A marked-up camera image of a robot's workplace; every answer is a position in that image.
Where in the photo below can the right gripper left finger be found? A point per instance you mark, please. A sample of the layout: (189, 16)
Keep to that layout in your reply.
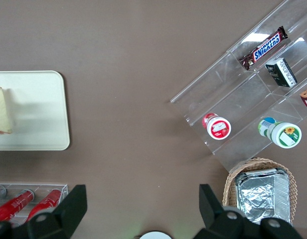
(66, 214)

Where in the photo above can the clear acrylic stepped display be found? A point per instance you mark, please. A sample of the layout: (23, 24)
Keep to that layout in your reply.
(243, 99)

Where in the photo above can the small black carton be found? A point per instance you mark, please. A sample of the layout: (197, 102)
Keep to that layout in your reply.
(280, 72)

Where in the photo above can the green lidded yogurt cup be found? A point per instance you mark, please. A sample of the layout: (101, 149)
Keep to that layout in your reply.
(280, 133)

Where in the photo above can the clear acrylic bottle rack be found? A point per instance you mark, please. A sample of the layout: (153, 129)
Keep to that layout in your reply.
(61, 186)

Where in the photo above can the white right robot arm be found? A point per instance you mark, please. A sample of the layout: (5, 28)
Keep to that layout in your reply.
(156, 236)

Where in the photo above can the red lidded yogurt cup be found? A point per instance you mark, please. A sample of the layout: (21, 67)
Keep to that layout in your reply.
(217, 127)

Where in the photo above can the Snickers chocolate bar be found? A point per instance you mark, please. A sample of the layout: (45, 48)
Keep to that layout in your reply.
(265, 47)

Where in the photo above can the aluminium foil container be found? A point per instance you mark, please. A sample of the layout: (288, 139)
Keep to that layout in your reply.
(258, 196)

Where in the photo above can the triangular sandwich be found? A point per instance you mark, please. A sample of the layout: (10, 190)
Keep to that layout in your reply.
(2, 112)

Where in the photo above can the cream rectangular tray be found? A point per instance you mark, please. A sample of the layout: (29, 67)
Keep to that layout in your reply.
(39, 112)

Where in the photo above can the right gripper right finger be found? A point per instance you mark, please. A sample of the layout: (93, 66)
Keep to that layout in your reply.
(213, 219)

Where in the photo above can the tan wicker basket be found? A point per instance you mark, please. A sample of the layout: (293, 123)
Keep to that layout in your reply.
(291, 179)

